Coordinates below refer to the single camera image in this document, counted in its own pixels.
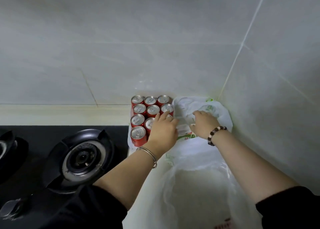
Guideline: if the person's left hand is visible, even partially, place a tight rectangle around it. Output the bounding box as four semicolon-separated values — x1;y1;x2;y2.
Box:
145;111;179;159

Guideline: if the person's right hand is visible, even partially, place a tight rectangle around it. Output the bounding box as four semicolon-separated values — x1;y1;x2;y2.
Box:
190;110;221;139

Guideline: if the group of red cans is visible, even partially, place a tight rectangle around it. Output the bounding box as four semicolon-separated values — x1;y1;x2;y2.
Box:
130;95;174;147

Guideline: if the person's right forearm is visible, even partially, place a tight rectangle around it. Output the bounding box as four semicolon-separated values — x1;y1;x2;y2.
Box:
212;130;299;204

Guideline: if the person's black left sleeve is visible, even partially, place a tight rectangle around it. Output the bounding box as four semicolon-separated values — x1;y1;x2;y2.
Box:
40;185;128;229

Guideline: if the person's black sleeve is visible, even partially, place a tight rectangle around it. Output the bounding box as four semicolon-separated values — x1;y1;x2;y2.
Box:
40;185;128;229
255;186;320;229

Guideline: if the person's black right sleeve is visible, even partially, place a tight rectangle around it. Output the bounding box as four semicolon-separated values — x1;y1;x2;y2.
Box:
255;186;320;229

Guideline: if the silver bangle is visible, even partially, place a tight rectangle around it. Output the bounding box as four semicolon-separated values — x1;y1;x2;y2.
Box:
136;146;158;169

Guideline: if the clear red print plastic bag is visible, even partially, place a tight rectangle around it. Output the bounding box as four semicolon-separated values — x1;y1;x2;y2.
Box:
122;161;263;229

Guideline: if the black glass gas hob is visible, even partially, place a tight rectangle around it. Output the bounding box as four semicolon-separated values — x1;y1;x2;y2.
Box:
0;125;129;229

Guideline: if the black stove knob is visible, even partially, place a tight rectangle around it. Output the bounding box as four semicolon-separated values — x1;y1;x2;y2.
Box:
0;199;24;221

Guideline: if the brown white beaded bracelet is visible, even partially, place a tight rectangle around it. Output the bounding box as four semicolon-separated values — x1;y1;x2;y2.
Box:
207;126;228;146

